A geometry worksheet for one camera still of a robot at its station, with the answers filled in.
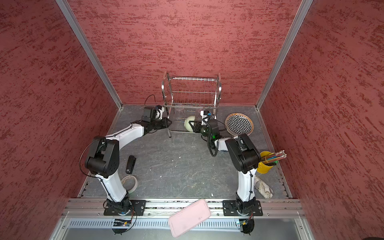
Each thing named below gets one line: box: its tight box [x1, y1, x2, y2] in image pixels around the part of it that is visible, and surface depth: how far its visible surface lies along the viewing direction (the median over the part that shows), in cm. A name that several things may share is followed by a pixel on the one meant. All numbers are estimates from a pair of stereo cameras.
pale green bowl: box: [184, 115, 196, 133], surface depth 96 cm
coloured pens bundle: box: [261, 150, 287, 166], surface depth 78 cm
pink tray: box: [168, 198, 212, 238], surface depth 71 cm
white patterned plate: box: [225, 112, 254, 137], surface depth 109 cm
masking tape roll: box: [121, 175, 138, 194], surface depth 83 cm
